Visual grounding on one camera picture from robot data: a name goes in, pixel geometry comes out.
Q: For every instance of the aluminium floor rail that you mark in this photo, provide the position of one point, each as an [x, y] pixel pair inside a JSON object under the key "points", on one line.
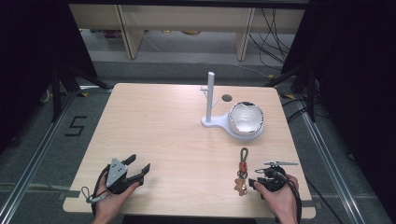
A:
{"points": [[330, 168], [34, 158]]}

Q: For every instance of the dark round table grommet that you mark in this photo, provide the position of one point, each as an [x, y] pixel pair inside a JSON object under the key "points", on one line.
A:
{"points": [[226, 97]]}

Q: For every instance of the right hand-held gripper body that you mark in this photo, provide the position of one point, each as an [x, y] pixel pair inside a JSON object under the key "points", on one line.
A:
{"points": [[275, 177]]}

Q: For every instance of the white stand with pegs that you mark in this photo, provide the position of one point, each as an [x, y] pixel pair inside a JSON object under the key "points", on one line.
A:
{"points": [[209, 109]]}

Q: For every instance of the person's right hand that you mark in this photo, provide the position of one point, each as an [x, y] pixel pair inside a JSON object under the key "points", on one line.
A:
{"points": [[280, 202]]}

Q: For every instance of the person's left hand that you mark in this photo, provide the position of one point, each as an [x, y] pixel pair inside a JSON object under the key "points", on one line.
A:
{"points": [[109, 203]]}

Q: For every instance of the black metal stand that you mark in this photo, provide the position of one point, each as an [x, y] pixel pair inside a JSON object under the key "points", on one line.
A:
{"points": [[306, 87], [59, 90]]}

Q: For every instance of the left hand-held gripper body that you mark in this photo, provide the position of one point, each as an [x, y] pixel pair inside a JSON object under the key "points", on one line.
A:
{"points": [[117, 174]]}

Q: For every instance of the silver glossy bowl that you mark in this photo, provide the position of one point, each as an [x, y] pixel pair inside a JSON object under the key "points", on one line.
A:
{"points": [[246, 118]]}

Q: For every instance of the dark curtain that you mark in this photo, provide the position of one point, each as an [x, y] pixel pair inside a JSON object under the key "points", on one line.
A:
{"points": [[355, 93], [34, 68]]}

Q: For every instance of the yellow round object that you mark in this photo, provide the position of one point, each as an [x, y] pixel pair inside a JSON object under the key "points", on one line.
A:
{"points": [[190, 32]]}

